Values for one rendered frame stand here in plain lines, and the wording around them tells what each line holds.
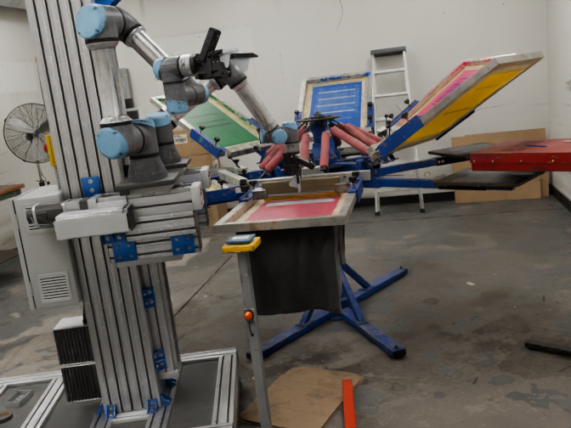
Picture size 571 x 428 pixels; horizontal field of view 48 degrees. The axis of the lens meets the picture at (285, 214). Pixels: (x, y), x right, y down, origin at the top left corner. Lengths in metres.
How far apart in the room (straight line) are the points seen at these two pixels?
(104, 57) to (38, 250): 0.88
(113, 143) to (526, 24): 5.69
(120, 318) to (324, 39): 5.12
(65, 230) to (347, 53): 5.33
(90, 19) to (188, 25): 5.42
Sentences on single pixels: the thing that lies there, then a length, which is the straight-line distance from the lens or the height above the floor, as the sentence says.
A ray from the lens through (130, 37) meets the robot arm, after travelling 2.45.
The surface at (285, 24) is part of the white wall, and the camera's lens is 7.45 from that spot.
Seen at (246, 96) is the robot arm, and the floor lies 1.52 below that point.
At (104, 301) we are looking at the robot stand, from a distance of 2.83.
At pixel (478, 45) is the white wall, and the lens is 7.33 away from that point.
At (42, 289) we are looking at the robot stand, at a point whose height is 0.85.
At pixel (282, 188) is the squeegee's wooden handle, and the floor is 1.02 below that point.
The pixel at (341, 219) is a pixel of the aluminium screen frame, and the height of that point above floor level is 0.98.
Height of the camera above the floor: 1.58
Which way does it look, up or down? 12 degrees down
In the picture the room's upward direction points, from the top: 7 degrees counter-clockwise
